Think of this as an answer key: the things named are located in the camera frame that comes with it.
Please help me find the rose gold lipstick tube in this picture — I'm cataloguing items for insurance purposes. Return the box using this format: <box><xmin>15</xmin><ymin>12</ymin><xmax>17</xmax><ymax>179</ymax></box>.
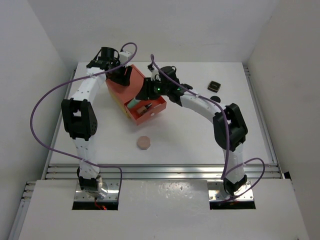
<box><xmin>136</xmin><ymin>103</ymin><xmax>153</xmax><ymax>116</ymax></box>

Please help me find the green bottle white cap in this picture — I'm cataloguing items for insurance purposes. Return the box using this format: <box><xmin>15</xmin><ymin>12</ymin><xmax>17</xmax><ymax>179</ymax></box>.
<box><xmin>127</xmin><ymin>98</ymin><xmax>140</xmax><ymax>109</ymax></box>

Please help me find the coral and yellow drawer cabinet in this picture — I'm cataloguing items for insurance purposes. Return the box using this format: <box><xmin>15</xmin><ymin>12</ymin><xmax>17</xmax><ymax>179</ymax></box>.
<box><xmin>105</xmin><ymin>64</ymin><xmax>145</xmax><ymax>118</ymax></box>

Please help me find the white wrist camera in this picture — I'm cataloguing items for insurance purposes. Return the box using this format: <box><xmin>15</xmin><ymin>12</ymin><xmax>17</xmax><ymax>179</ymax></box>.
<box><xmin>119</xmin><ymin>51</ymin><xmax>132</xmax><ymax>66</ymax></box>
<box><xmin>147</xmin><ymin>63</ymin><xmax>161</xmax><ymax>82</ymax></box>

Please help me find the front aluminium rail frame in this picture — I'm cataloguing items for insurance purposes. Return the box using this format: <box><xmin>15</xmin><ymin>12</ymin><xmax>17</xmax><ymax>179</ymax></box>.
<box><xmin>41</xmin><ymin>163</ymin><xmax>283</xmax><ymax>180</ymax></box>

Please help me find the black square compact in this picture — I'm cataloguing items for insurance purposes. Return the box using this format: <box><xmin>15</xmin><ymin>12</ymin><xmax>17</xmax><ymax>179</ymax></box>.
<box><xmin>207</xmin><ymin>81</ymin><xmax>221</xmax><ymax>93</ymax></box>

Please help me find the pink octagonal compact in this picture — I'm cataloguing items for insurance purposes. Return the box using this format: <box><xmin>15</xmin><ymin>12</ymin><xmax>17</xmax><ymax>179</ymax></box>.
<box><xmin>136</xmin><ymin>136</ymin><xmax>151</xmax><ymax>150</ymax></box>

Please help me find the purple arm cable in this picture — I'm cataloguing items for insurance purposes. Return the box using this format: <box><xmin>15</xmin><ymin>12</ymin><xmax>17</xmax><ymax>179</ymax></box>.
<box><xmin>30</xmin><ymin>42</ymin><xmax>139</xmax><ymax>201</ymax></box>
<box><xmin>149</xmin><ymin>53</ymin><xmax>266</xmax><ymax>202</ymax></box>

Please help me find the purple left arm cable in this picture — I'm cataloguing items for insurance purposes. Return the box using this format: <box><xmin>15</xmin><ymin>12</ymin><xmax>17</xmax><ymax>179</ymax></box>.
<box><xmin>30</xmin><ymin>42</ymin><xmax>139</xmax><ymax>201</ymax></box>

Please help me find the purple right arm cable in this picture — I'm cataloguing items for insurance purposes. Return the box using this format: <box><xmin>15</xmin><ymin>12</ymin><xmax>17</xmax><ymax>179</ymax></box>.
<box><xmin>149</xmin><ymin>53</ymin><xmax>266</xmax><ymax>202</ymax></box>

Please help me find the black round compact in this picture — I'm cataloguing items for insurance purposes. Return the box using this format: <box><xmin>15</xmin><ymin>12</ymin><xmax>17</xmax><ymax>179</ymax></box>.
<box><xmin>210</xmin><ymin>95</ymin><xmax>221</xmax><ymax>103</ymax></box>

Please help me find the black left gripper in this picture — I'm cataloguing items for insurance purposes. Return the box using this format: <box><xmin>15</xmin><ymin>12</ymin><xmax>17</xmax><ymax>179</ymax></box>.
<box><xmin>108</xmin><ymin>59</ymin><xmax>132</xmax><ymax>87</ymax></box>

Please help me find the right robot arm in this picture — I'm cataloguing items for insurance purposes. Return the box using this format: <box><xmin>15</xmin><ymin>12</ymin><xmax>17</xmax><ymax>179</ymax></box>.
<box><xmin>135</xmin><ymin>64</ymin><xmax>248</xmax><ymax>196</ymax></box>

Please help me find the coral red drawer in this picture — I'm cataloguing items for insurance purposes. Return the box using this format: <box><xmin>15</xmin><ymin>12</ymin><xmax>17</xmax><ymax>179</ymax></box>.
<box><xmin>124</xmin><ymin>96</ymin><xmax>167</xmax><ymax>126</ymax></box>

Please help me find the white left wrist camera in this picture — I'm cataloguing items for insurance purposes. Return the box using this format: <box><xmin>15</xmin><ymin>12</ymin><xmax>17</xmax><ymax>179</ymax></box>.
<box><xmin>119</xmin><ymin>51</ymin><xmax>132</xmax><ymax>66</ymax></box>

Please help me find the aluminium table edge rail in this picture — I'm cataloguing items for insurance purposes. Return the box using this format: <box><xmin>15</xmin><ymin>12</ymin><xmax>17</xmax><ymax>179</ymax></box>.
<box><xmin>243</xmin><ymin>66</ymin><xmax>278</xmax><ymax>164</ymax></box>

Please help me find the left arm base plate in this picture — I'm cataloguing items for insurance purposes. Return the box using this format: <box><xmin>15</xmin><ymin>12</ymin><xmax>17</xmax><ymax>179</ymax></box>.
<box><xmin>74</xmin><ymin>179</ymin><xmax>120</xmax><ymax>203</ymax></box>

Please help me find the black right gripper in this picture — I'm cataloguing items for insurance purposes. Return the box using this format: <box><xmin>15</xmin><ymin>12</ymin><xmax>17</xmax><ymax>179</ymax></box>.
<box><xmin>137</xmin><ymin>77</ymin><xmax>170</xmax><ymax>101</ymax></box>

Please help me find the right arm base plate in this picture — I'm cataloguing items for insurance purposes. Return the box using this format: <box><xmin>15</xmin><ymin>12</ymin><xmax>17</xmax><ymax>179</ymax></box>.
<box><xmin>207</xmin><ymin>180</ymin><xmax>255</xmax><ymax>202</ymax></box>

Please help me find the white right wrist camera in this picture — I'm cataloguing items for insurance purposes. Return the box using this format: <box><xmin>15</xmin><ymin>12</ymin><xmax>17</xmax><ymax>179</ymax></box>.
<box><xmin>147</xmin><ymin>63</ymin><xmax>161</xmax><ymax>82</ymax></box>

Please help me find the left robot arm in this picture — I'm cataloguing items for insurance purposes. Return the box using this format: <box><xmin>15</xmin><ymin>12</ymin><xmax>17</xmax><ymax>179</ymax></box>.
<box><xmin>61</xmin><ymin>47</ymin><xmax>133</xmax><ymax>199</ymax></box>

